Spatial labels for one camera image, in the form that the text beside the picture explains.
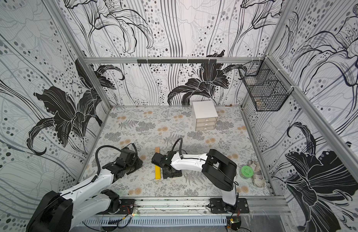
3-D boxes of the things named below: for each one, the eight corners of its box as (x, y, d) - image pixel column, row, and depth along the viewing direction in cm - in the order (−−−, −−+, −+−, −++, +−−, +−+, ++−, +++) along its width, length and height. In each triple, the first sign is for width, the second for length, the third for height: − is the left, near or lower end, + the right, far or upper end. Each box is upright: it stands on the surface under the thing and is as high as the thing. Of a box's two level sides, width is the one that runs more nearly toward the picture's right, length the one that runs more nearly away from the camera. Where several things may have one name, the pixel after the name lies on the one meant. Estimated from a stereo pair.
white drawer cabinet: (194, 130, 105) (195, 118, 94) (192, 103, 123) (193, 90, 112) (214, 130, 105) (218, 118, 94) (210, 103, 123) (212, 90, 112)
